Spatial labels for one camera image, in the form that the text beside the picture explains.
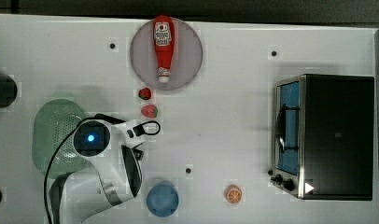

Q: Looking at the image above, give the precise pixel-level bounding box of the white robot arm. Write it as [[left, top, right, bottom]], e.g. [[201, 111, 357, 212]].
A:
[[43, 114, 149, 224]]

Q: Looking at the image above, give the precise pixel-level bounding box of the dark red toy strawberry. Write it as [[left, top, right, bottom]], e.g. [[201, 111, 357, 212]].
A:
[[138, 88, 152, 100]]

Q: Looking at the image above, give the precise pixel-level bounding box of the grey round plate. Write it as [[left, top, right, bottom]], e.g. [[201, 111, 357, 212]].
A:
[[130, 18, 203, 91]]

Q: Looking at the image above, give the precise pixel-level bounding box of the red ketchup bottle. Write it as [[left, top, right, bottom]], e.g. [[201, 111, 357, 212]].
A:
[[153, 15, 175, 83]]

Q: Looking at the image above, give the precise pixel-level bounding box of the blue cup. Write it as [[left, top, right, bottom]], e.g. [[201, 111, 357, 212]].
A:
[[147, 182, 179, 217]]

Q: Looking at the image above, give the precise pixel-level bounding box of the toy orange half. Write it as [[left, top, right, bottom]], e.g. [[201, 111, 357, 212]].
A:
[[225, 185, 243, 204]]

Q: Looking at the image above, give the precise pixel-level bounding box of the black toaster oven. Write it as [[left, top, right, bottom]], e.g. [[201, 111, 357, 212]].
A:
[[268, 74, 375, 201]]

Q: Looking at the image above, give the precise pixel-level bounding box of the green colander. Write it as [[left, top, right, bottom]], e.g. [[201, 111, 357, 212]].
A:
[[32, 99, 87, 178]]

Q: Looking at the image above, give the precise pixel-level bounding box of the black frying pan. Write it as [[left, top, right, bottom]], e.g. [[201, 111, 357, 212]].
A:
[[0, 74, 18, 108]]

